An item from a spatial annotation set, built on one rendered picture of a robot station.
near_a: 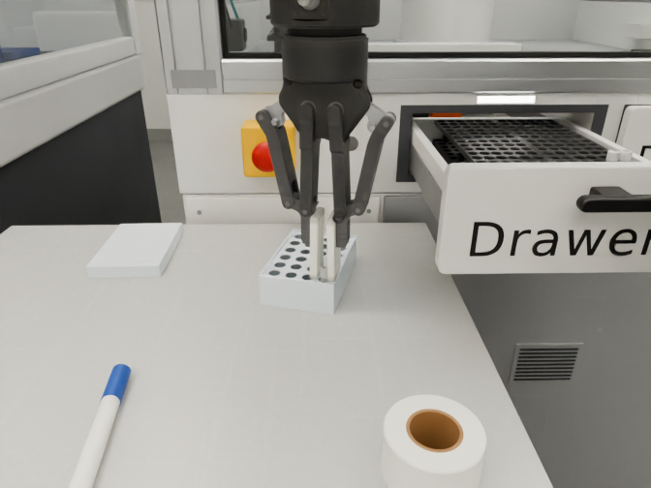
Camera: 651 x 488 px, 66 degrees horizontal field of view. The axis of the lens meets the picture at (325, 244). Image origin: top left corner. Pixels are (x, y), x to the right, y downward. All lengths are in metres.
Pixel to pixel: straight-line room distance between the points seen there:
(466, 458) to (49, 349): 0.40
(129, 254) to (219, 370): 0.25
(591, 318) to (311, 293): 0.59
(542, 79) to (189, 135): 0.50
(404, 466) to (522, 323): 0.62
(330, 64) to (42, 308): 0.41
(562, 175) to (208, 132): 0.47
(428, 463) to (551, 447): 0.83
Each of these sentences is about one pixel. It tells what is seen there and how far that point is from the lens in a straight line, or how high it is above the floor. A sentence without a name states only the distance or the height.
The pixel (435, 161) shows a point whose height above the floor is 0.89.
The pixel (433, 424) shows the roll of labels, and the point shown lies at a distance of 0.40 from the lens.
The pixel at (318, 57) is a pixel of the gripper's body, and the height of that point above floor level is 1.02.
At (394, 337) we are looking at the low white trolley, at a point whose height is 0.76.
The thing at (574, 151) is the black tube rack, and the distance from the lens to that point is 0.68.
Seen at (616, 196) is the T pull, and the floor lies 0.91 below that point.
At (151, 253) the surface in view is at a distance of 0.67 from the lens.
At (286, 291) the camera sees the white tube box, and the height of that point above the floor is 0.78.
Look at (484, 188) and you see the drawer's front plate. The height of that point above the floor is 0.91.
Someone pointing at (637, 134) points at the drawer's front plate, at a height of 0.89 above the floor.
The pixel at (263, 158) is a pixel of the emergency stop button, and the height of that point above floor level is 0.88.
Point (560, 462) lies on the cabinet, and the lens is 1.22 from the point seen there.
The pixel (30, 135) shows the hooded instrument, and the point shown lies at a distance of 1.11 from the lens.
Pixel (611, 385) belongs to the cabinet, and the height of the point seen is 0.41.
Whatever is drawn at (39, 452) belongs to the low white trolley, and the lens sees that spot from 0.46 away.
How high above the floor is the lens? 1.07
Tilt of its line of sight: 26 degrees down
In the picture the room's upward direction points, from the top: straight up
